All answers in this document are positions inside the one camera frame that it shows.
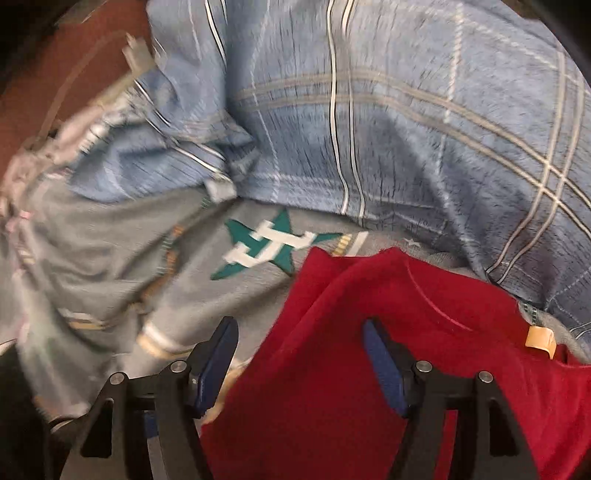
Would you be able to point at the white charger adapter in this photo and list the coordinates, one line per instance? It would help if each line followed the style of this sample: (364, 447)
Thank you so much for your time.
(138, 53)

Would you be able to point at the pale pink-grey cloth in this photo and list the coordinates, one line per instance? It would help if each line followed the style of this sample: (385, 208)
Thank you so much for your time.
(27, 161)

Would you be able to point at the grey power strip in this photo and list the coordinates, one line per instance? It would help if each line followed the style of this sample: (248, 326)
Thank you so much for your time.
(99, 108)

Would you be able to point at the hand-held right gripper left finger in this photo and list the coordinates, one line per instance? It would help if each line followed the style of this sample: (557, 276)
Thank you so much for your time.
(217, 364)

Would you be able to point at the red sweater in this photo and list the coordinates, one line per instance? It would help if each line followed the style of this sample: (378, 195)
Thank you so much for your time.
(314, 392)

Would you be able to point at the grey star-print bed sheet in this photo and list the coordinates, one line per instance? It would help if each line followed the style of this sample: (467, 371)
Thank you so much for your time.
(115, 240)

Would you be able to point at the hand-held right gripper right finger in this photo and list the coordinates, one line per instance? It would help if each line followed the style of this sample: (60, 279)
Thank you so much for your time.
(385, 369)

